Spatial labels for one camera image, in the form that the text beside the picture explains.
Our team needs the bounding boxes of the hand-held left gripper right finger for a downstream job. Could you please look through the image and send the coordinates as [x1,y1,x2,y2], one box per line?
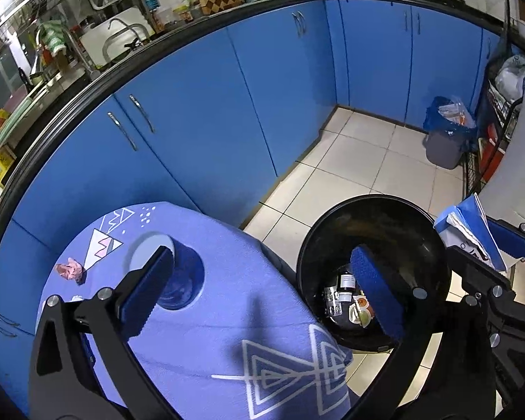
[345,245,498,420]

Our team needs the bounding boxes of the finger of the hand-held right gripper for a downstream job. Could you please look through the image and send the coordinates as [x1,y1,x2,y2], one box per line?
[488,213,525,267]
[446,247,515,305]

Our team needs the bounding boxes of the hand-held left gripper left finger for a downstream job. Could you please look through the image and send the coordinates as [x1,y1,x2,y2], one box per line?
[27,246,180,420]

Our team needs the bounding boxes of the torn cardboard packaging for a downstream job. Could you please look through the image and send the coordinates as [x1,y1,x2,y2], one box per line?
[349,306,375,328]

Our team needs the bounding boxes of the blue cylindrical can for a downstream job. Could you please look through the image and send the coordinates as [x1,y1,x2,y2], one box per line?
[129,233,205,311]

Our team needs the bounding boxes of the blue foil wrapper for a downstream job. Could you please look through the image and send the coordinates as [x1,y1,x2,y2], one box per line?
[434,192,508,272]

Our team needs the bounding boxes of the silver blister pack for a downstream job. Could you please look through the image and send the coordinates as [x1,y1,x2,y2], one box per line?
[323,286,346,318]

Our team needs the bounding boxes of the black trash bin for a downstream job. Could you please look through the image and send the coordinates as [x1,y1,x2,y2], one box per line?
[296,194,451,353]

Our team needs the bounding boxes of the pink wrapper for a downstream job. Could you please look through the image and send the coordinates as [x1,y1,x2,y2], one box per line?
[55,257,86,285]

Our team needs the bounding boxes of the white board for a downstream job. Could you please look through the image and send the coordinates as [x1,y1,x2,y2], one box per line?
[485,78,525,228]

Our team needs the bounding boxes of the blue printed tablecloth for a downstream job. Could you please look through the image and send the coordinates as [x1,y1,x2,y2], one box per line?
[35,201,355,420]

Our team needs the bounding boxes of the grey bin with blue bag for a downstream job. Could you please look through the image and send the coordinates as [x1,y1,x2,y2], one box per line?
[422,95,477,170]

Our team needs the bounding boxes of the white plastic bag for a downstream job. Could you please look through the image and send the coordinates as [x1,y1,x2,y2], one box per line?
[494,55,525,99]

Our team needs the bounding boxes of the blue kitchen cabinets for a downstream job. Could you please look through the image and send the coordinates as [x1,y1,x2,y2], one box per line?
[0,0,508,420]

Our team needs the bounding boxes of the chrome faucet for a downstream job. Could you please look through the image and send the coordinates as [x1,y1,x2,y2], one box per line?
[103,18,156,55]

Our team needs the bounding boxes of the green hanging towel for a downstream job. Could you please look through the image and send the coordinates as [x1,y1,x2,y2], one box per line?
[37,20,68,53]

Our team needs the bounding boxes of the black kitchen countertop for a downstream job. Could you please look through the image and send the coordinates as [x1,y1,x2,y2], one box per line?
[0,0,525,237]

